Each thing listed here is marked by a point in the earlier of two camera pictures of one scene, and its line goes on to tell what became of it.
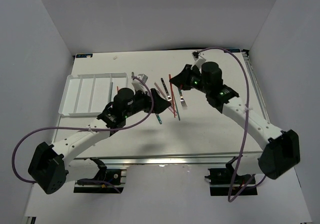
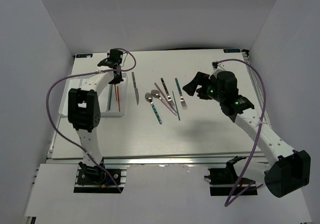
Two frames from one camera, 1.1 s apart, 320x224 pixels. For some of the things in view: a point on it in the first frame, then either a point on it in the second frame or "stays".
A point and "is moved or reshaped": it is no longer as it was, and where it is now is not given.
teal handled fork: x=182 y=100 stays
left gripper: x=160 y=104 → x=117 y=80
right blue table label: x=232 y=50 stays
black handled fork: x=168 y=96 stays
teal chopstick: x=111 y=90 stays
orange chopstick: x=172 y=94 is moved or reshaped
